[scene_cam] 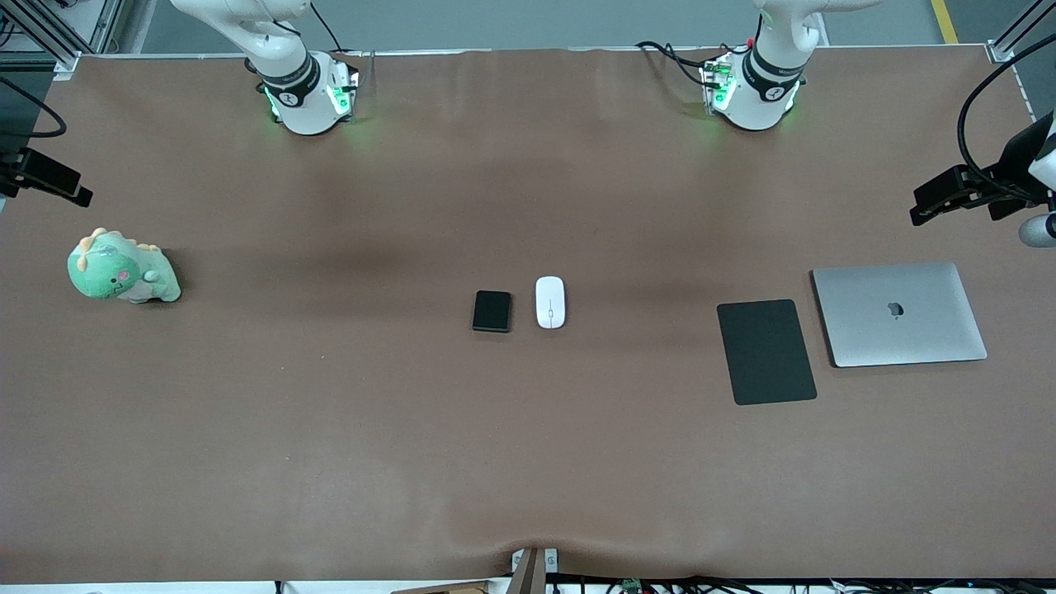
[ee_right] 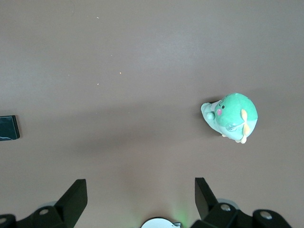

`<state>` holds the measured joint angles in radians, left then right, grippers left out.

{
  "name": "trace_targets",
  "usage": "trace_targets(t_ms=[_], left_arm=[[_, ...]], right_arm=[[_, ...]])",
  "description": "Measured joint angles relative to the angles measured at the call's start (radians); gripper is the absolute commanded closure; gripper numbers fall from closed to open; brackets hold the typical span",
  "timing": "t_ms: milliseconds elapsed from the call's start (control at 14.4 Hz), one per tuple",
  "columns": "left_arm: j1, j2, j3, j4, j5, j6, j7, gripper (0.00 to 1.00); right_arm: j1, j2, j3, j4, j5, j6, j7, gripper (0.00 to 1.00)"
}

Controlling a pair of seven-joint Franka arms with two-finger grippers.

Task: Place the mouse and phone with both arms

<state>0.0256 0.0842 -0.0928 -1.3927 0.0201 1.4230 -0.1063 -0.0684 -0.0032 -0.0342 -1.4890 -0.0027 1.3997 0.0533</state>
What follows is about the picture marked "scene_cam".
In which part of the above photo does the black arm base cable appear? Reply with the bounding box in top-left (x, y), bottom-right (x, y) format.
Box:
top-left (635, 40), bottom-right (756, 90)
top-left (307, 0), bottom-right (346, 55)

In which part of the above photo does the black smartphone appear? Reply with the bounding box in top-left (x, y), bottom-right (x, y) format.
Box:
top-left (472, 290), bottom-right (512, 333)

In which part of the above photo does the metal table edge bracket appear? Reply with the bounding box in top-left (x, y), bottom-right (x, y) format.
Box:
top-left (511, 546), bottom-right (560, 594)

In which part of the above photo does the aluminium frame post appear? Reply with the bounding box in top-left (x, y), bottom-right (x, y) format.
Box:
top-left (0, 0), bottom-right (125, 77)
top-left (988, 0), bottom-right (1056, 64)

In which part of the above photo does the white computer mouse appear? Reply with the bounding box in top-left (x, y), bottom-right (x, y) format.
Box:
top-left (535, 276), bottom-right (567, 330)

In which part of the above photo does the black right arm base cable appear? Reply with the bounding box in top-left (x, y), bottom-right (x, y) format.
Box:
top-left (307, 0), bottom-right (346, 55)

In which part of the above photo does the black left arm base cable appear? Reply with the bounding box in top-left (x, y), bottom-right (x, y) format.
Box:
top-left (635, 40), bottom-right (756, 90)

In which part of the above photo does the silver closed laptop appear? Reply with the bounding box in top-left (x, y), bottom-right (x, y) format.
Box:
top-left (811, 262), bottom-right (988, 369)

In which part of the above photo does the brown table cloth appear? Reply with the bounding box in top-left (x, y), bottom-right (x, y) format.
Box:
top-left (0, 45), bottom-right (1056, 583)

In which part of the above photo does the black mouse pad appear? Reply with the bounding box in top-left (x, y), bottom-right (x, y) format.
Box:
top-left (716, 299), bottom-right (818, 407)

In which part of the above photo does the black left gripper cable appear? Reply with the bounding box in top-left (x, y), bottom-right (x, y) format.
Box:
top-left (957, 31), bottom-right (1056, 203)

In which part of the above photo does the green dinosaur plush toy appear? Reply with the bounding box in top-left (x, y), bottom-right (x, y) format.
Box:
top-left (67, 227), bottom-right (182, 304)

